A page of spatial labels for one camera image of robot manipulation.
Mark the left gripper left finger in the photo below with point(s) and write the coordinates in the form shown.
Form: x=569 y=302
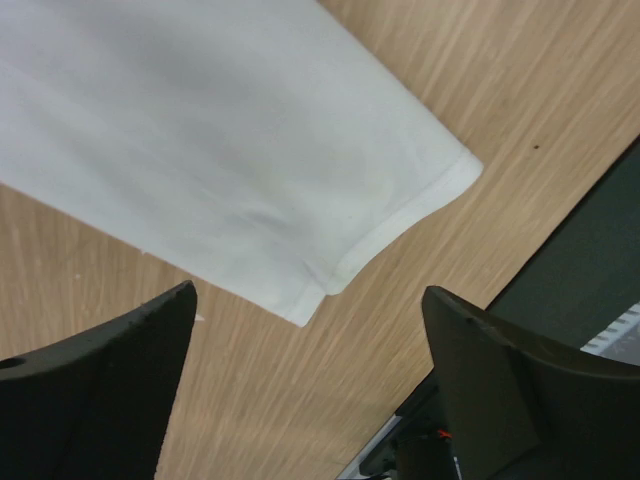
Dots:
x=97 y=405

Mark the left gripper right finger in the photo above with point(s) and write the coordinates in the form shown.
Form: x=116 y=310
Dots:
x=522 y=406

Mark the white t shirt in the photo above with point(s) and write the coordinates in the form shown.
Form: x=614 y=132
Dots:
x=254 y=144

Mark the white slotted cable duct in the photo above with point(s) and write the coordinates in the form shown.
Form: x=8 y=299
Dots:
x=619 y=340

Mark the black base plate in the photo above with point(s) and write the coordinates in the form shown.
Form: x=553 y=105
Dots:
x=584 y=277

